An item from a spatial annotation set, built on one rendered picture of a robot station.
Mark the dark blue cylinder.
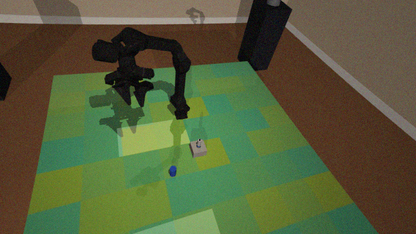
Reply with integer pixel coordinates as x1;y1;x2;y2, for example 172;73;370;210
170;165;177;177

